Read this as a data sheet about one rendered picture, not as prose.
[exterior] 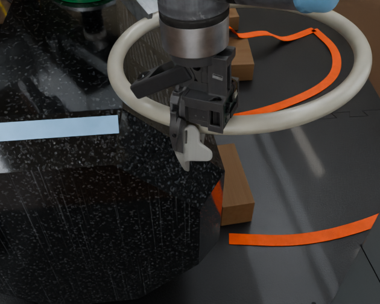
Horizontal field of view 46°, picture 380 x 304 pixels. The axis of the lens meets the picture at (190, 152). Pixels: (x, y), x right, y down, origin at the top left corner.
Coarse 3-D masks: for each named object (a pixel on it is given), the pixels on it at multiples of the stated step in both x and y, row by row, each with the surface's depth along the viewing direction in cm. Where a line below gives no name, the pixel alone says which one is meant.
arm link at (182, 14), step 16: (160, 0) 54; (176, 0) 52; (192, 0) 52; (208, 0) 52; (224, 0) 51; (160, 16) 56; (176, 16) 54; (192, 16) 53; (208, 16) 54; (224, 16) 55
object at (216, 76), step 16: (192, 64) 59; (208, 64) 59; (224, 64) 59; (192, 80) 63; (208, 80) 61; (224, 80) 60; (176, 96) 64; (192, 96) 63; (208, 96) 63; (224, 96) 62; (192, 112) 66; (208, 112) 63; (224, 112) 64; (208, 128) 65
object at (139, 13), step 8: (128, 0) 100; (136, 0) 97; (144, 0) 104; (152, 0) 104; (128, 8) 102; (136, 8) 98; (144, 8) 96; (152, 8) 102; (136, 16) 100; (144, 16) 97; (152, 16) 96
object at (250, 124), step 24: (144, 24) 95; (336, 24) 90; (120, 48) 88; (360, 48) 80; (120, 72) 81; (360, 72) 74; (120, 96) 77; (336, 96) 70; (168, 120) 70; (240, 120) 67; (264, 120) 67; (288, 120) 67; (312, 120) 69
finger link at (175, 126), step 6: (174, 108) 65; (174, 114) 64; (174, 120) 65; (180, 120) 65; (174, 126) 65; (180, 126) 65; (174, 132) 66; (180, 132) 66; (174, 138) 66; (180, 138) 67; (174, 144) 68; (180, 144) 68; (174, 150) 69; (180, 150) 68
